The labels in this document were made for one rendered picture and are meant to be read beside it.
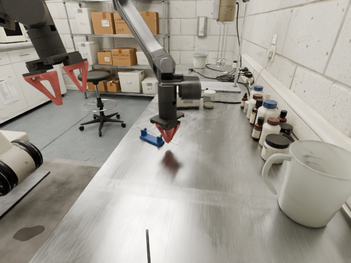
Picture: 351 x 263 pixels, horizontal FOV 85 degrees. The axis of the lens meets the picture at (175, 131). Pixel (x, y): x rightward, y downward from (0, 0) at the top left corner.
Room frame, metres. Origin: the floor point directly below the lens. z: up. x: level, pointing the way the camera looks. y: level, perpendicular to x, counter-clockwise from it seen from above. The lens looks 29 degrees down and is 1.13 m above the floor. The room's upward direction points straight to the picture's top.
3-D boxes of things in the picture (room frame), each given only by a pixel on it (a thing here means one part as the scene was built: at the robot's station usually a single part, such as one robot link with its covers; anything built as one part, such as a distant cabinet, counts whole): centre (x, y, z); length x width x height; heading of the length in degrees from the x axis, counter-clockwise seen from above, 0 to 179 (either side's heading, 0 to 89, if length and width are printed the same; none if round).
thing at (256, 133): (0.63, -0.31, 0.79); 0.03 x 0.03 x 0.08
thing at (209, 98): (0.95, -0.17, 0.79); 0.06 x 0.06 x 0.08
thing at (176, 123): (0.56, 0.03, 0.82); 0.07 x 0.07 x 0.09; 52
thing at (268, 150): (0.50, -0.31, 0.79); 0.07 x 0.07 x 0.07
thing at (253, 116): (0.74, -0.34, 0.80); 0.04 x 0.04 x 0.11
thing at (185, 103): (0.98, -0.03, 0.79); 0.22 x 0.13 x 0.08; 94
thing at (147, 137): (0.61, 0.09, 0.77); 0.10 x 0.03 x 0.04; 52
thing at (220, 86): (1.30, -0.28, 0.76); 0.30 x 0.20 x 0.01; 81
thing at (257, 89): (0.92, -0.40, 0.81); 0.06 x 0.06 x 0.11
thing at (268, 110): (0.67, -0.35, 0.81); 0.07 x 0.07 x 0.13
